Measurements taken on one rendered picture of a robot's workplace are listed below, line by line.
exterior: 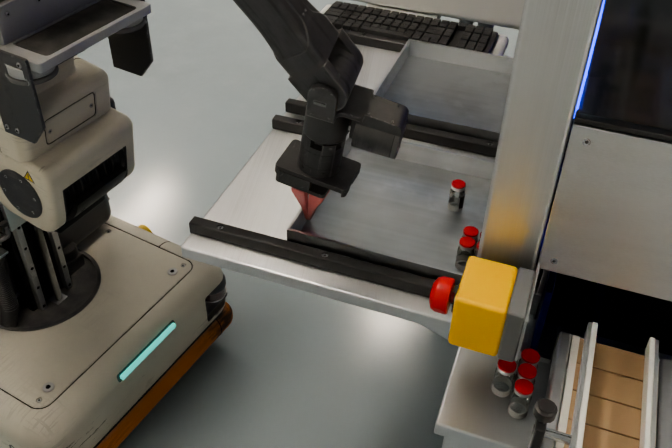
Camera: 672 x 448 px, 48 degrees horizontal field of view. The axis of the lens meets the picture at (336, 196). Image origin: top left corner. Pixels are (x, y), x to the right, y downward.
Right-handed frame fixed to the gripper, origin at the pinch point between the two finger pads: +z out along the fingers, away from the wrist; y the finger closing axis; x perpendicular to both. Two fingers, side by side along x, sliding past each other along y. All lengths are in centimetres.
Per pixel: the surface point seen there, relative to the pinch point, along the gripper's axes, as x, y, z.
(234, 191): 2.6, -12.9, 4.0
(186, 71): 164, -109, 109
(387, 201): 8.7, 9.0, 0.6
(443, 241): 3.2, 18.9, -0.9
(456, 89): 44.3, 11.0, 0.7
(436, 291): -19.0, 20.4, -14.4
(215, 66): 173, -100, 108
